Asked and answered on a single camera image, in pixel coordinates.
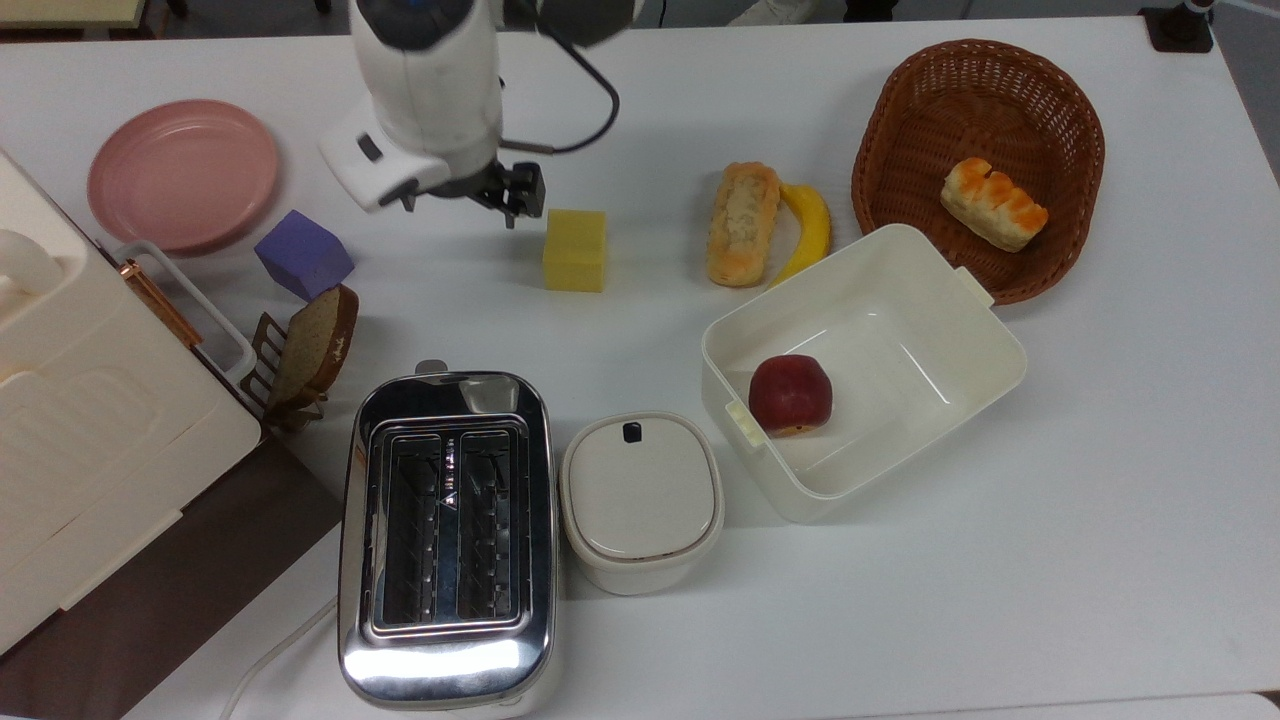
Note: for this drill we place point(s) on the dark robot gripper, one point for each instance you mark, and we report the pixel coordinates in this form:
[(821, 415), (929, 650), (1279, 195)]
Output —
[(372, 160)]

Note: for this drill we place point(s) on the purple foam cube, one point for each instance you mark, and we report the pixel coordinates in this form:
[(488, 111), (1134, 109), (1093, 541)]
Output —
[(305, 255)]

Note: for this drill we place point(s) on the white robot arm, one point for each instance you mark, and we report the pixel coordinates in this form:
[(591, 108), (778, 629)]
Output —
[(435, 90)]

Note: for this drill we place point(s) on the yellow foam cube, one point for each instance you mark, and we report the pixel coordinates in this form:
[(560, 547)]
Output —
[(575, 252)]

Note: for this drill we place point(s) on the brown bread slice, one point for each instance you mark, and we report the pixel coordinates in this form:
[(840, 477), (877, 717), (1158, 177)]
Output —
[(318, 345)]

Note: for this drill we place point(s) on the brown wooden toast rack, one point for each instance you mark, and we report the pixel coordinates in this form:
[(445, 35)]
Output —
[(262, 350)]

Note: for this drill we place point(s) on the long crusty bread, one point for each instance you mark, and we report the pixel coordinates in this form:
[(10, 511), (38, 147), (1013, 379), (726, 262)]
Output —
[(742, 225)]

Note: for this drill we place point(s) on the pink round plate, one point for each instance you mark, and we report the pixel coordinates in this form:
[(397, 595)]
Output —
[(180, 175)]

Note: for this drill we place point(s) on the yellow banana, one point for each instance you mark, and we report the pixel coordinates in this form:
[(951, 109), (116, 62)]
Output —
[(812, 228)]

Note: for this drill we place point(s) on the white lidded pot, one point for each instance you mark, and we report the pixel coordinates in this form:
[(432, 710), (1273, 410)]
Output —
[(640, 495)]

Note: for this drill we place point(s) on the red apple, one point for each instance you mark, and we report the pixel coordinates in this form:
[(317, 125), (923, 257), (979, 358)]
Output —
[(790, 395)]

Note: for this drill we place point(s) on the pale yellow side table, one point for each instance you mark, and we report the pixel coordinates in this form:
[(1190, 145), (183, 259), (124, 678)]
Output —
[(65, 10)]

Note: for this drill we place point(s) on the cream white appliance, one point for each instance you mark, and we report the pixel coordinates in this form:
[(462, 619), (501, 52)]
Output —
[(100, 440)]

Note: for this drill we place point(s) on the brown wicker basket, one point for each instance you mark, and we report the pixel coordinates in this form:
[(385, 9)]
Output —
[(915, 130)]

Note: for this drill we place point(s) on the chrome two-slot toaster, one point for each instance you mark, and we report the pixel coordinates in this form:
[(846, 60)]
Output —
[(450, 650)]

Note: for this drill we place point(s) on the white plastic tub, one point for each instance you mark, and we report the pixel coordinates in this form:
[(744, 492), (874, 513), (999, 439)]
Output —
[(910, 350)]

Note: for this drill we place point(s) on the glazed bread roll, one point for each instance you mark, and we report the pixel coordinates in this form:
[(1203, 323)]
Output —
[(993, 204)]

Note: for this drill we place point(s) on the black stand base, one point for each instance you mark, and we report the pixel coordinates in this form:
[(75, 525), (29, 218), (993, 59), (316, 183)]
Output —
[(1178, 27)]

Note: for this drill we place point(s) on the white frame with copper bar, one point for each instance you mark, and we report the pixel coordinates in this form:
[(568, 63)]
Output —
[(165, 300)]

